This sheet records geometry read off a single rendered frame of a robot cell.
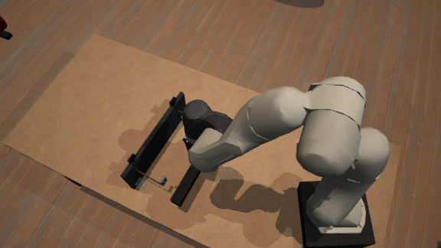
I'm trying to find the black rectangular bar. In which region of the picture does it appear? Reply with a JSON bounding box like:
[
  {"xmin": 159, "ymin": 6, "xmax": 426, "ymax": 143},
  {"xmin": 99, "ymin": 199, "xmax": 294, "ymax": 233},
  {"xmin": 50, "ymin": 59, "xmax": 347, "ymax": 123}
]
[{"xmin": 170, "ymin": 165, "xmax": 201, "ymax": 207}]

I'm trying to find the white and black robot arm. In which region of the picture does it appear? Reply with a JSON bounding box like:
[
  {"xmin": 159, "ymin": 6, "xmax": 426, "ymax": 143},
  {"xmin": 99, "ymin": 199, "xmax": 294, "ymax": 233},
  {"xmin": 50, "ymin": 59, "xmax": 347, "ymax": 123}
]
[{"xmin": 182, "ymin": 77, "xmax": 390, "ymax": 233}]

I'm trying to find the black long flat bar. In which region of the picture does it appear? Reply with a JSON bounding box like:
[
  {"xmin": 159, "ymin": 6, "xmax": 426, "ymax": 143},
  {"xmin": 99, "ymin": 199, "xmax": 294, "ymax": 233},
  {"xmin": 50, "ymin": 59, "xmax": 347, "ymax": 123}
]
[{"xmin": 120, "ymin": 92, "xmax": 186, "ymax": 190}]

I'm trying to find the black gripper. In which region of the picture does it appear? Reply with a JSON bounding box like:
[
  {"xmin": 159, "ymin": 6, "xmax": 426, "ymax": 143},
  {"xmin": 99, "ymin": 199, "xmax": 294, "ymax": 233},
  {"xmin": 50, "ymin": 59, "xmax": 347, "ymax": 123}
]
[{"xmin": 182, "ymin": 137, "xmax": 193, "ymax": 150}]

